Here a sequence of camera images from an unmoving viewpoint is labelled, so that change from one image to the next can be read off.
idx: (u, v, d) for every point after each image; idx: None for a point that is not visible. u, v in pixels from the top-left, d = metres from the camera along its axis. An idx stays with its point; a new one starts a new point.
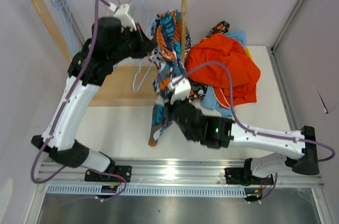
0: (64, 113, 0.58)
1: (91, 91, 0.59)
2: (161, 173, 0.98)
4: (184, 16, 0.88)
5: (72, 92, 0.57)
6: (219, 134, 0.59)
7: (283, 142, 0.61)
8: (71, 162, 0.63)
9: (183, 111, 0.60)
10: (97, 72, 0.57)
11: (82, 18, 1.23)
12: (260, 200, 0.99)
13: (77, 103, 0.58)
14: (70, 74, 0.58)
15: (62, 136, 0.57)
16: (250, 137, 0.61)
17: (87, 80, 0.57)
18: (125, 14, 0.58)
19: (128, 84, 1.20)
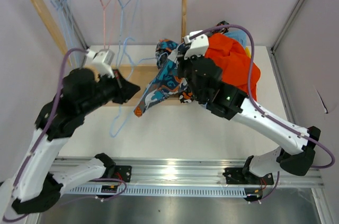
0: (28, 167, 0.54)
1: (57, 144, 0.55)
2: (161, 173, 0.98)
4: (184, 15, 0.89)
5: (36, 147, 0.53)
6: (229, 102, 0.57)
7: (287, 133, 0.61)
8: (38, 209, 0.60)
9: (206, 66, 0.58)
10: (63, 128, 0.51)
11: (82, 18, 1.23)
12: (260, 200, 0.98)
13: (42, 158, 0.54)
14: (36, 126, 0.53)
15: (26, 188, 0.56)
16: (257, 117, 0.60)
17: (52, 135, 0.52)
18: (102, 64, 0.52)
19: None
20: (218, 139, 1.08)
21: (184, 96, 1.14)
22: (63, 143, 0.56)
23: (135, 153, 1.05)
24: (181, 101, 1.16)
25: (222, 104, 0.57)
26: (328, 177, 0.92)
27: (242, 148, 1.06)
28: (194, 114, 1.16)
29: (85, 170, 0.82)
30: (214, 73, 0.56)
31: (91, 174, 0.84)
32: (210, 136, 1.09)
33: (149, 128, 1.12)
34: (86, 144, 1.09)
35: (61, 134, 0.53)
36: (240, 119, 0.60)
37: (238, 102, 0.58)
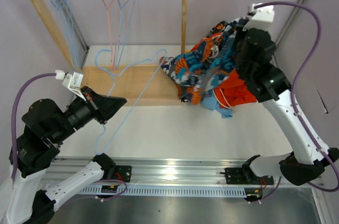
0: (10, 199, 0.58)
1: (34, 177, 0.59)
2: (161, 173, 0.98)
4: (184, 16, 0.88)
5: (12, 182, 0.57)
6: (269, 83, 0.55)
7: (308, 141, 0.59)
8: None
9: (260, 36, 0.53)
10: (38, 161, 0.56)
11: (82, 18, 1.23)
12: (260, 201, 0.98)
13: (20, 190, 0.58)
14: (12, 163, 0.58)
15: (13, 216, 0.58)
16: (289, 113, 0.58)
17: (27, 170, 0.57)
18: (69, 89, 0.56)
19: (130, 85, 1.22)
20: (218, 139, 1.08)
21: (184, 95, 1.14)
22: (40, 175, 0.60)
23: (135, 153, 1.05)
24: (181, 100, 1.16)
25: (261, 83, 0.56)
26: (328, 177, 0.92)
27: (241, 148, 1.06)
28: (194, 114, 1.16)
29: (80, 179, 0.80)
30: (266, 46, 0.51)
31: (88, 180, 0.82)
32: (210, 136, 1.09)
33: (149, 128, 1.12)
34: (86, 144, 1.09)
35: (35, 169, 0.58)
36: (269, 107, 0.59)
37: (277, 89, 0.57)
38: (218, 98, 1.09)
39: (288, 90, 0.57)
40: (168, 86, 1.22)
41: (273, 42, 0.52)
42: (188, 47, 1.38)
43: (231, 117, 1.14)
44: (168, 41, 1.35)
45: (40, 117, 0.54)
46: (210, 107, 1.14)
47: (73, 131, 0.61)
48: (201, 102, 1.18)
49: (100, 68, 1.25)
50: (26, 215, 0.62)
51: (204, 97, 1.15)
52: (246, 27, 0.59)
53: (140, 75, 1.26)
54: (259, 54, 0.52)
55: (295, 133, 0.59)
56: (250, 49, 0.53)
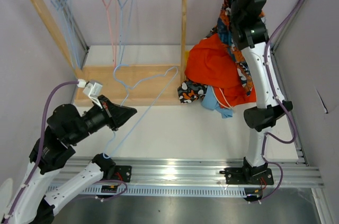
0: (23, 197, 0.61)
1: (49, 176, 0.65)
2: (161, 173, 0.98)
4: (184, 16, 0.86)
5: (30, 178, 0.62)
6: (249, 32, 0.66)
7: (267, 88, 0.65)
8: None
9: None
10: (55, 161, 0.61)
11: (82, 18, 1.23)
12: (260, 201, 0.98)
13: (36, 188, 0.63)
14: (30, 160, 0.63)
15: (22, 215, 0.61)
16: (259, 62, 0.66)
17: (45, 169, 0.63)
18: (90, 97, 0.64)
19: (140, 85, 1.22)
20: (218, 139, 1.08)
21: (184, 96, 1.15)
22: (55, 174, 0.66)
23: (135, 153, 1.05)
24: (181, 102, 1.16)
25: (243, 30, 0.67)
26: (328, 177, 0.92)
27: (241, 147, 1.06)
28: (194, 114, 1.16)
29: (79, 182, 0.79)
30: None
31: (87, 182, 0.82)
32: (209, 136, 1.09)
33: (149, 128, 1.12)
34: (86, 145, 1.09)
35: (53, 168, 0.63)
36: (246, 54, 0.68)
37: (257, 39, 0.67)
38: (219, 99, 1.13)
39: (264, 43, 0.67)
40: (168, 86, 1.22)
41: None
42: (188, 46, 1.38)
43: (230, 117, 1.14)
44: (169, 41, 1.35)
45: (64, 121, 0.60)
46: (210, 107, 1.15)
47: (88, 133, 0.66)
48: (201, 102, 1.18)
49: (101, 68, 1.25)
50: (32, 215, 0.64)
51: (204, 97, 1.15)
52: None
53: (139, 75, 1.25)
54: (250, 3, 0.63)
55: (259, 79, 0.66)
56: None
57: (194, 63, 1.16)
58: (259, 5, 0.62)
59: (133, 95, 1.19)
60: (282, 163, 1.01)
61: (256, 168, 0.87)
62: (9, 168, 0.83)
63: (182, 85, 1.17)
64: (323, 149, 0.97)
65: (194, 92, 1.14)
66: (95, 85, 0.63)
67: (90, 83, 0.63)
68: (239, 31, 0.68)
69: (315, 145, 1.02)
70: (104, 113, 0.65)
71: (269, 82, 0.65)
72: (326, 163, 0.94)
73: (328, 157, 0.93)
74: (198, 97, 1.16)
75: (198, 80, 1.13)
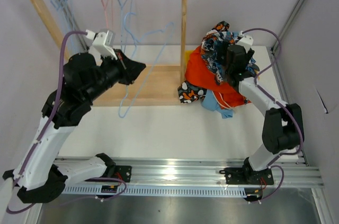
0: (34, 155, 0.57)
1: (63, 133, 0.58)
2: (161, 173, 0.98)
4: (184, 16, 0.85)
5: (43, 134, 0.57)
6: (238, 77, 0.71)
7: (266, 98, 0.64)
8: (44, 200, 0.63)
9: (235, 46, 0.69)
10: (71, 115, 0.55)
11: (82, 18, 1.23)
12: (260, 201, 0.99)
13: (48, 145, 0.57)
14: (43, 114, 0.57)
15: (32, 177, 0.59)
16: (251, 86, 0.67)
17: (59, 123, 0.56)
18: (104, 44, 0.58)
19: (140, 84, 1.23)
20: (218, 139, 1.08)
21: (184, 96, 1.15)
22: (70, 130, 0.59)
23: (135, 153, 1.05)
24: (181, 102, 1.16)
25: (233, 77, 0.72)
26: (328, 178, 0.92)
27: (241, 147, 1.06)
28: (194, 114, 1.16)
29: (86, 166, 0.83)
30: (238, 52, 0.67)
31: (92, 171, 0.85)
32: (210, 136, 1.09)
33: (149, 128, 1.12)
34: (86, 145, 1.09)
35: (68, 123, 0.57)
36: (240, 89, 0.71)
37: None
38: (218, 99, 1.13)
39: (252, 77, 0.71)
40: (168, 86, 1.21)
41: (244, 51, 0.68)
42: (188, 46, 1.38)
43: (230, 117, 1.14)
44: (168, 41, 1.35)
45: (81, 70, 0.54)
46: (210, 108, 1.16)
47: (104, 89, 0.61)
48: (201, 102, 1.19)
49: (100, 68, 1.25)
50: (44, 178, 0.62)
51: (204, 97, 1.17)
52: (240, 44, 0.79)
53: (139, 75, 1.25)
54: (233, 58, 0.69)
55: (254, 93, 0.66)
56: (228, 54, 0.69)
57: (193, 66, 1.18)
58: (239, 57, 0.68)
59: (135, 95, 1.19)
60: (282, 163, 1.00)
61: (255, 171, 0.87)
62: (9, 168, 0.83)
63: (182, 85, 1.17)
64: (323, 150, 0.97)
65: (194, 92, 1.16)
66: (107, 31, 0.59)
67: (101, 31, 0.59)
68: (230, 79, 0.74)
69: (315, 145, 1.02)
70: (119, 65, 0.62)
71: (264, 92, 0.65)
72: (327, 163, 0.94)
73: (328, 157, 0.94)
74: (198, 98, 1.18)
75: (198, 82, 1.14)
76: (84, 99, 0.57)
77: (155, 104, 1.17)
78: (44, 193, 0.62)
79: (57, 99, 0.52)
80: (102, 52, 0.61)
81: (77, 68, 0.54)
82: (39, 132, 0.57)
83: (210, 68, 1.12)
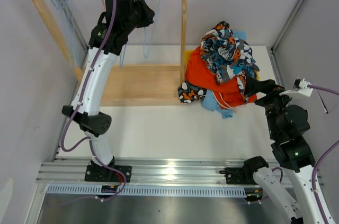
0: (90, 81, 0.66)
1: (111, 60, 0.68)
2: (162, 173, 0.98)
4: (184, 14, 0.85)
5: (96, 61, 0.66)
6: (293, 155, 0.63)
7: (319, 217, 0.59)
8: (99, 130, 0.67)
9: (297, 115, 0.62)
10: (117, 41, 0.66)
11: (82, 17, 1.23)
12: (260, 200, 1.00)
13: (100, 71, 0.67)
14: (91, 46, 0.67)
15: (90, 102, 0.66)
16: (306, 187, 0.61)
17: (108, 48, 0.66)
18: None
19: (140, 83, 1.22)
20: (217, 139, 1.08)
21: (184, 96, 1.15)
22: (115, 60, 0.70)
23: (135, 153, 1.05)
24: (181, 102, 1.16)
25: (285, 152, 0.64)
26: (328, 177, 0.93)
27: (241, 147, 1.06)
28: (194, 114, 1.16)
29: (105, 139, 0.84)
30: (300, 126, 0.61)
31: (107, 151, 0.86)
32: (210, 136, 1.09)
33: (149, 128, 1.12)
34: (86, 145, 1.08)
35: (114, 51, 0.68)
36: (291, 175, 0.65)
37: (301, 163, 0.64)
38: (218, 100, 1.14)
39: (312, 167, 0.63)
40: (168, 86, 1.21)
41: (308, 124, 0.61)
42: (188, 46, 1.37)
43: (231, 117, 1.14)
44: (168, 40, 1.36)
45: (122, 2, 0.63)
46: (210, 108, 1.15)
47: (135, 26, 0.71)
48: (201, 102, 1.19)
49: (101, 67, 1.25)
50: (97, 108, 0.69)
51: (204, 97, 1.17)
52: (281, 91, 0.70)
53: (139, 75, 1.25)
54: (293, 130, 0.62)
55: (306, 203, 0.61)
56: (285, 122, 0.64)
57: (193, 67, 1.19)
58: (302, 131, 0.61)
59: (135, 93, 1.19)
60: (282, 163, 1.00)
61: (255, 165, 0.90)
62: (9, 168, 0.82)
63: (182, 85, 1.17)
64: (323, 150, 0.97)
65: (194, 92, 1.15)
66: None
67: None
68: (280, 152, 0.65)
69: (315, 145, 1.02)
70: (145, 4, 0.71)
71: (320, 211, 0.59)
72: (327, 163, 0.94)
73: (328, 156, 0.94)
74: (198, 97, 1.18)
75: (198, 83, 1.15)
76: (123, 29, 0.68)
77: (155, 104, 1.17)
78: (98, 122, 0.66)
79: (109, 30, 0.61)
80: None
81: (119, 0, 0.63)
82: (90, 62, 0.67)
83: (210, 68, 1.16)
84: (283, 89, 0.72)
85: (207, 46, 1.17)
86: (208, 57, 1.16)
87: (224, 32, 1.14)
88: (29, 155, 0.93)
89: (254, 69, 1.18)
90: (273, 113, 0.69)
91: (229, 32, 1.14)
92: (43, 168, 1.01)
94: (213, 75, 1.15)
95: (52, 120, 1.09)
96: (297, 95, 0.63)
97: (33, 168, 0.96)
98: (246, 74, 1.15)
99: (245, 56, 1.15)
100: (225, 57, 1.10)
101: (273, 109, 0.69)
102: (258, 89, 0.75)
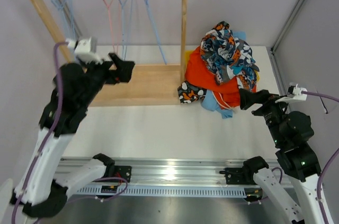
0: (37, 166, 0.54)
1: (63, 142, 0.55)
2: (162, 173, 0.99)
4: (184, 15, 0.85)
5: (44, 145, 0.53)
6: (299, 164, 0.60)
7: None
8: (50, 213, 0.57)
9: (302, 121, 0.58)
10: (70, 123, 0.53)
11: (82, 17, 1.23)
12: (260, 200, 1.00)
13: (51, 155, 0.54)
14: (41, 126, 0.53)
15: (37, 189, 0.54)
16: (311, 196, 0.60)
17: (59, 132, 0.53)
18: (89, 52, 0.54)
19: (140, 83, 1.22)
20: (218, 139, 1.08)
21: (184, 96, 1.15)
22: (69, 138, 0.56)
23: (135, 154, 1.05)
24: (181, 102, 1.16)
25: (291, 160, 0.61)
26: (329, 178, 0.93)
27: (241, 147, 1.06)
28: (194, 114, 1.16)
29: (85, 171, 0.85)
30: (303, 133, 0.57)
31: (92, 175, 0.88)
32: (211, 136, 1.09)
33: (149, 128, 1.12)
34: (86, 144, 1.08)
35: (67, 132, 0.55)
36: (295, 182, 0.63)
37: (307, 171, 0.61)
38: (218, 100, 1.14)
39: (318, 176, 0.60)
40: (168, 86, 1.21)
41: (312, 130, 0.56)
42: (188, 46, 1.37)
43: (231, 117, 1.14)
44: (169, 41, 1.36)
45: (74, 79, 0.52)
46: (210, 108, 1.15)
47: (97, 91, 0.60)
48: (201, 102, 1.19)
49: None
50: (46, 191, 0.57)
51: (204, 97, 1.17)
52: (277, 100, 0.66)
53: (139, 75, 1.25)
54: (297, 137, 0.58)
55: (310, 212, 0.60)
56: (288, 129, 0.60)
57: (193, 68, 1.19)
58: (307, 137, 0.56)
59: (135, 94, 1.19)
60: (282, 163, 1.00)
61: (255, 164, 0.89)
62: (9, 168, 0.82)
63: (182, 86, 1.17)
64: (323, 150, 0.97)
65: (194, 92, 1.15)
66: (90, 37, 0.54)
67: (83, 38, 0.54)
68: (286, 160, 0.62)
69: (317, 145, 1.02)
70: (106, 66, 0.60)
71: (324, 220, 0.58)
72: (327, 163, 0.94)
73: (328, 156, 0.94)
74: (198, 98, 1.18)
75: (198, 83, 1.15)
76: (79, 106, 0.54)
77: (155, 104, 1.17)
78: (49, 205, 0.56)
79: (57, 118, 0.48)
80: (86, 59, 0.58)
81: (69, 80, 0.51)
82: (38, 144, 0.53)
83: (210, 68, 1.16)
84: (278, 95, 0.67)
85: (208, 47, 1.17)
86: (210, 59, 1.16)
87: (224, 32, 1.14)
88: (29, 155, 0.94)
89: (253, 70, 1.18)
90: (274, 122, 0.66)
91: (229, 32, 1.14)
92: None
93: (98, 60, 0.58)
94: (212, 76, 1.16)
95: None
96: (293, 100, 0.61)
97: None
98: (246, 74, 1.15)
99: (245, 56, 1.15)
100: (225, 57, 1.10)
101: (273, 118, 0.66)
102: (251, 100, 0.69)
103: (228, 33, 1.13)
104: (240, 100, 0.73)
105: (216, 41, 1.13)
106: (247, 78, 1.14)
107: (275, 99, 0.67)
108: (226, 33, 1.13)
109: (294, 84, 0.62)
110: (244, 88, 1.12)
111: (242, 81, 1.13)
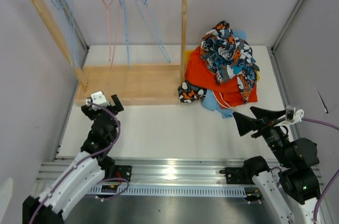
0: (69, 177, 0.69)
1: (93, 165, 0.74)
2: (162, 173, 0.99)
4: (184, 15, 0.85)
5: (81, 161, 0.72)
6: (302, 188, 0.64)
7: None
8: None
9: (308, 150, 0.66)
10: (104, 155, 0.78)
11: (83, 17, 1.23)
12: (260, 200, 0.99)
13: (82, 171, 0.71)
14: (81, 151, 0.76)
15: (60, 196, 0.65)
16: (308, 217, 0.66)
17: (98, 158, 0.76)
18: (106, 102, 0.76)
19: (140, 83, 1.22)
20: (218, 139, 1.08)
21: (184, 96, 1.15)
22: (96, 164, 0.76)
23: (136, 153, 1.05)
24: (181, 102, 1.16)
25: (293, 182, 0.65)
26: (328, 178, 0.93)
27: (241, 147, 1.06)
28: (194, 114, 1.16)
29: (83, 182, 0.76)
30: (309, 161, 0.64)
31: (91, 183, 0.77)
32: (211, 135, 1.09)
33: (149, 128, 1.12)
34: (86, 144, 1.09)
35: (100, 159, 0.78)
36: (295, 203, 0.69)
37: (308, 195, 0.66)
38: (218, 100, 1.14)
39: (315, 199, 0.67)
40: (168, 86, 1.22)
41: (317, 159, 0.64)
42: (188, 46, 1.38)
43: (231, 117, 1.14)
44: (169, 40, 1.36)
45: (105, 124, 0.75)
46: (210, 108, 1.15)
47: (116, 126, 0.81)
48: (201, 102, 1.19)
49: (101, 67, 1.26)
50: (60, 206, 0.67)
51: (204, 97, 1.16)
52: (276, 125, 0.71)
53: (139, 75, 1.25)
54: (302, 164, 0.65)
55: None
56: (294, 155, 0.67)
57: (194, 68, 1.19)
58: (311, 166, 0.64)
59: (135, 94, 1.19)
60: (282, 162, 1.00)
61: (254, 166, 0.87)
62: (9, 168, 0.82)
63: (182, 85, 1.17)
64: (323, 150, 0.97)
65: (194, 92, 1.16)
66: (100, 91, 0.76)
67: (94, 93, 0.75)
68: (288, 182, 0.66)
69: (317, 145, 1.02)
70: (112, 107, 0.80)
71: None
72: (327, 163, 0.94)
73: (328, 157, 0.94)
74: (198, 97, 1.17)
75: (198, 83, 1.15)
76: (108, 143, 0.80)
77: (155, 103, 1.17)
78: (56, 218, 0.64)
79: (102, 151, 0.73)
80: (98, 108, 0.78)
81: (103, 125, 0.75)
82: (76, 161, 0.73)
83: (210, 68, 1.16)
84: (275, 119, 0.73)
85: (208, 47, 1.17)
86: (210, 59, 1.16)
87: (224, 32, 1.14)
88: (29, 155, 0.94)
89: (253, 69, 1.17)
90: (277, 146, 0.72)
91: (230, 32, 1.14)
92: (43, 168, 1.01)
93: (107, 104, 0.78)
94: (213, 75, 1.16)
95: (51, 121, 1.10)
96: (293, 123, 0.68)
97: (32, 168, 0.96)
98: (246, 74, 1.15)
99: (245, 56, 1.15)
100: (225, 57, 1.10)
101: (275, 142, 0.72)
102: (251, 128, 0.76)
103: (228, 33, 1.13)
104: (240, 128, 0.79)
105: (216, 41, 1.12)
106: (247, 78, 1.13)
107: (274, 124, 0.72)
108: (226, 34, 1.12)
109: (291, 109, 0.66)
110: (244, 88, 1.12)
111: (242, 81, 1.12)
